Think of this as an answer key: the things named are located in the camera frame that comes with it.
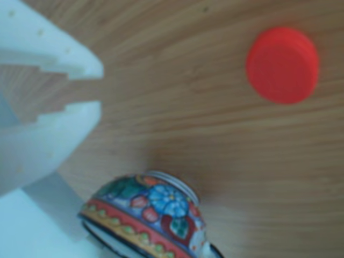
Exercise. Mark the red bottle cap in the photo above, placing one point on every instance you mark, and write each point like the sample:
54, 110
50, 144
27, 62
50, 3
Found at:
282, 65

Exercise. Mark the patterned enamel cup black rim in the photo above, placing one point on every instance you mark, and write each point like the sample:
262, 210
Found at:
166, 201

